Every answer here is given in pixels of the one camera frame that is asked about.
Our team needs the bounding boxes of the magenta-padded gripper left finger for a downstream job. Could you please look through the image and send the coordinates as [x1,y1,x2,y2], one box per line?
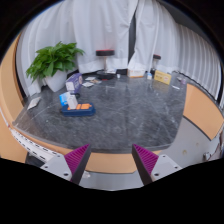
[40,143,92,185]

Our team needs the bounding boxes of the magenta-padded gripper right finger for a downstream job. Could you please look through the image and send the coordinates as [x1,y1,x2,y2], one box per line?
[131,143,183,186]

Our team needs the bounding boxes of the blue power strip orange sockets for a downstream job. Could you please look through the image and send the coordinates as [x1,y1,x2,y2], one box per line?
[61,102,97,118]

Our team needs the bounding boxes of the white paper sheet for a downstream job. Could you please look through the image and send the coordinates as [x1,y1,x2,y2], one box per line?
[26,96,42,111]

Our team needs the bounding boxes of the purple cardboard box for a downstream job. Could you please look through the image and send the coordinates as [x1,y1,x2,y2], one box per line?
[65,72,84,95]

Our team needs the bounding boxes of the white card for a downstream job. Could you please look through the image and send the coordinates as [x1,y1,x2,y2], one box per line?
[81,81,95,89]

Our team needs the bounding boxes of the yellow table sign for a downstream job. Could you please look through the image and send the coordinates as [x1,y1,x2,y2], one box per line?
[153,69,173,86]

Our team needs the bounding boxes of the white orange cardboard box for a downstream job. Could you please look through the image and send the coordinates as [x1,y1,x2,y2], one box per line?
[127,68,147,79]

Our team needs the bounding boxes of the green potted plant white pot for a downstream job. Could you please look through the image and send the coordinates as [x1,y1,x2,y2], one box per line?
[25,41,85,93]

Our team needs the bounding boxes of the black red bar stool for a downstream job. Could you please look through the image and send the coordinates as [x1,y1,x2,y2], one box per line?
[95,49,116,81]
[151,54,162,75]

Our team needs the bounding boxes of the white curtain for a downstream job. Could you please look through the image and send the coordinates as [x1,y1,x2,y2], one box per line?
[15,0,139,98]
[127,0,223,103]

